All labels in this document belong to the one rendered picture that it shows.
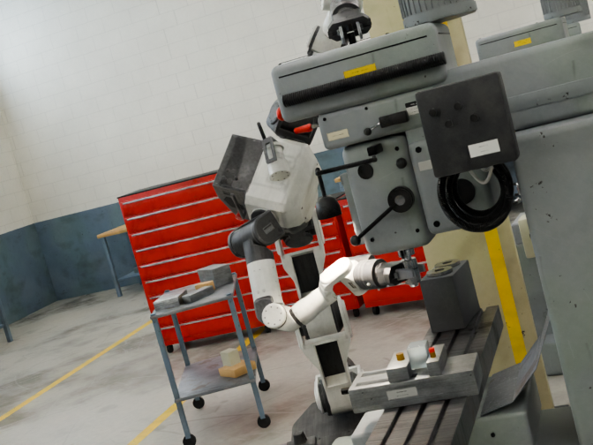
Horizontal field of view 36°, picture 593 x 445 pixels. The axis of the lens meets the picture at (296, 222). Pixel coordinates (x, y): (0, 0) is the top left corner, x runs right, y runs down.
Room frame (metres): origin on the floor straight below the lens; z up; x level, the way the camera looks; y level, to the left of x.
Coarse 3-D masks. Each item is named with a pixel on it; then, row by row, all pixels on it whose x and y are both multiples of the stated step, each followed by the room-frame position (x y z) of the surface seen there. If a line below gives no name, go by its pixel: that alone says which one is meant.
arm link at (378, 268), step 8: (368, 264) 2.67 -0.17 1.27; (376, 264) 2.67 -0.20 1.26; (384, 264) 2.66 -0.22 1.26; (392, 264) 2.63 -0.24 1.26; (400, 264) 2.62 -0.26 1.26; (368, 272) 2.66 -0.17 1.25; (376, 272) 2.63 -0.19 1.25; (384, 272) 2.60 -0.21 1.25; (392, 272) 2.59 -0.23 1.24; (368, 280) 2.66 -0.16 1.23; (376, 280) 2.66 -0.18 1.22; (384, 280) 2.62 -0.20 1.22; (392, 280) 2.58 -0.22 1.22; (400, 280) 2.61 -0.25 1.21; (368, 288) 2.69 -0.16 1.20; (376, 288) 2.67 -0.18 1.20
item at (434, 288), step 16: (432, 272) 3.08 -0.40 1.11; (448, 272) 3.05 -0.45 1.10; (464, 272) 3.14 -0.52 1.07; (432, 288) 3.04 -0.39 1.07; (448, 288) 3.02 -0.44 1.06; (464, 288) 3.10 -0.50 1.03; (432, 304) 3.05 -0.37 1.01; (448, 304) 3.03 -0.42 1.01; (464, 304) 3.06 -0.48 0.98; (432, 320) 3.06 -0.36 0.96; (448, 320) 3.03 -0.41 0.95; (464, 320) 3.02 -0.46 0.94
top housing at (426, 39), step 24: (432, 24) 2.41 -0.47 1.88; (360, 48) 2.46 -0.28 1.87; (384, 48) 2.44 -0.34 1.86; (408, 48) 2.42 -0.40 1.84; (432, 48) 2.40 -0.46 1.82; (288, 72) 2.53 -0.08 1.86; (312, 72) 2.51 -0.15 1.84; (336, 72) 2.49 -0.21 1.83; (360, 72) 2.47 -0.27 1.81; (432, 72) 2.40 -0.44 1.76; (336, 96) 2.49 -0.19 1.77; (360, 96) 2.47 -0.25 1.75; (384, 96) 2.46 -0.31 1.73; (288, 120) 2.55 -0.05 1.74
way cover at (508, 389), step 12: (540, 336) 2.62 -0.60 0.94; (540, 348) 2.42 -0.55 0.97; (528, 360) 2.56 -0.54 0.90; (504, 372) 2.67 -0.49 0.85; (516, 372) 2.60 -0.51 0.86; (528, 372) 2.43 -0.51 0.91; (492, 384) 2.61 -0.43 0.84; (504, 384) 2.55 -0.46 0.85; (516, 384) 2.49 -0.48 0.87; (492, 396) 2.50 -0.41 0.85; (504, 396) 2.45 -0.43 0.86; (516, 396) 2.37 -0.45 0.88; (492, 408) 2.41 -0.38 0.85
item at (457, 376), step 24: (432, 360) 2.39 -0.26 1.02; (456, 360) 2.47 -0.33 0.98; (360, 384) 2.48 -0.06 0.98; (384, 384) 2.43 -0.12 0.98; (408, 384) 2.41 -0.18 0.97; (432, 384) 2.39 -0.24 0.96; (456, 384) 2.37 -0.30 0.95; (480, 384) 2.41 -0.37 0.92; (360, 408) 2.45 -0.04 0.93; (384, 408) 2.43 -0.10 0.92
